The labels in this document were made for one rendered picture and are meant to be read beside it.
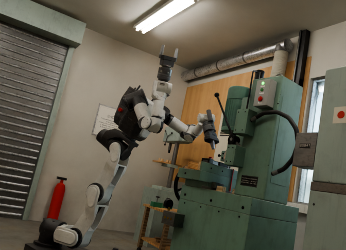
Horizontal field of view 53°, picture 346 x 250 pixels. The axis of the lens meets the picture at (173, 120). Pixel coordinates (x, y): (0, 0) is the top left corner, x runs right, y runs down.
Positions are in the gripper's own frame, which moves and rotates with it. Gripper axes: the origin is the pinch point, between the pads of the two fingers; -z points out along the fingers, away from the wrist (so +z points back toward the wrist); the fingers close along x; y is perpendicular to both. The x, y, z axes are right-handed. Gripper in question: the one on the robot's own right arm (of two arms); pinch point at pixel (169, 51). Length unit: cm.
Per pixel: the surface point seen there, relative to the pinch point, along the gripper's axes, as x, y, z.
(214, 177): 28, 38, 70
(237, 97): 44, 23, 19
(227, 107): 42, 20, 27
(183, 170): 15, 23, 71
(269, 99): 38, 57, 16
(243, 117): 31, 46, 30
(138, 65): 123, -295, 8
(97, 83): 62, -288, 46
